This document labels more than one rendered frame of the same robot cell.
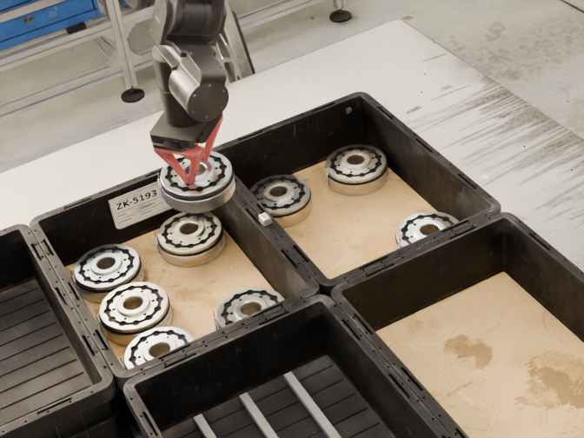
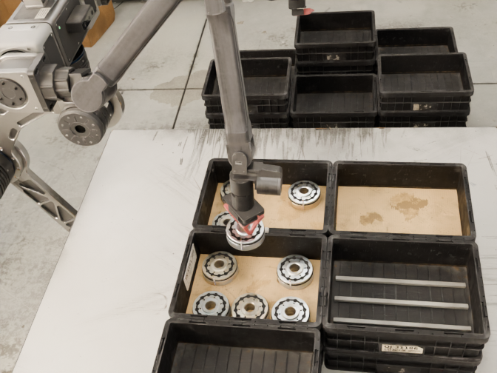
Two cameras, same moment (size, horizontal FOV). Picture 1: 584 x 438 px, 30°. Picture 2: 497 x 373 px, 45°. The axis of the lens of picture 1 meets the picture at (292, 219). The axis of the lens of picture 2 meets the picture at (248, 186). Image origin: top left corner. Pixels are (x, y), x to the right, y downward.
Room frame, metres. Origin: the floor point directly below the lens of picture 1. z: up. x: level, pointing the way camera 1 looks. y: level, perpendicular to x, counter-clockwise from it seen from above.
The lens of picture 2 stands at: (0.59, 0.94, 2.26)
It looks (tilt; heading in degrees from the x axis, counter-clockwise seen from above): 46 degrees down; 308
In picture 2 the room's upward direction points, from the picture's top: 9 degrees counter-clockwise
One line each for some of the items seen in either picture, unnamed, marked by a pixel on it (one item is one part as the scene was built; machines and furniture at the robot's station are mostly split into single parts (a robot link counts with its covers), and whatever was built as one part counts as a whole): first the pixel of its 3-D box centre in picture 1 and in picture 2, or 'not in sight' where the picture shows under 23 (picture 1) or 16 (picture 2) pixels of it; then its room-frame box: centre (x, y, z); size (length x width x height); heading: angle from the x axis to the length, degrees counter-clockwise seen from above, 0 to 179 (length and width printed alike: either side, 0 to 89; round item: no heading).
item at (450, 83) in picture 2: not in sight; (418, 111); (1.24, -1.30, 0.37); 0.40 x 0.30 x 0.45; 25
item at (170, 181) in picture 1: (195, 173); (245, 229); (1.25, 0.12, 1.03); 0.10 x 0.10 x 0.01
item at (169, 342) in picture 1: (159, 351); (290, 311); (1.08, 0.21, 0.86); 0.05 x 0.05 x 0.01
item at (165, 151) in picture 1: (188, 150); (246, 219); (1.24, 0.13, 1.08); 0.07 x 0.07 x 0.09; 65
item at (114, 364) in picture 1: (167, 259); (251, 276); (1.21, 0.19, 0.92); 0.40 x 0.30 x 0.02; 23
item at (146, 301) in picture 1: (133, 304); (249, 307); (1.18, 0.25, 0.86); 0.05 x 0.05 x 0.01
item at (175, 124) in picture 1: (183, 103); (242, 197); (1.24, 0.12, 1.15); 0.10 x 0.07 x 0.07; 155
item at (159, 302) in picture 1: (134, 306); (249, 308); (1.18, 0.25, 0.86); 0.10 x 0.10 x 0.01
